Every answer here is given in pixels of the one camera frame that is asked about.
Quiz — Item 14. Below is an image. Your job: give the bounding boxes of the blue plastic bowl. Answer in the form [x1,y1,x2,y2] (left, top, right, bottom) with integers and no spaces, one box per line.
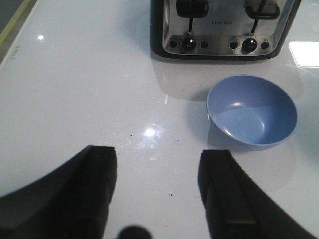
[206,74,298,150]

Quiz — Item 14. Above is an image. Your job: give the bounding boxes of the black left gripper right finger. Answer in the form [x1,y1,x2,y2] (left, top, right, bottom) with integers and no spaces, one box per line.
[198,150,314,239]

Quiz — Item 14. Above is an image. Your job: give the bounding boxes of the black and chrome four-slot toaster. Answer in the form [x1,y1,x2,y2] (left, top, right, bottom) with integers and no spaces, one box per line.
[150,0,300,61]

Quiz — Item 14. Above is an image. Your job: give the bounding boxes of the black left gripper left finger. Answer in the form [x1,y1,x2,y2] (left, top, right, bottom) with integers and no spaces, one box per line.
[0,145,117,239]

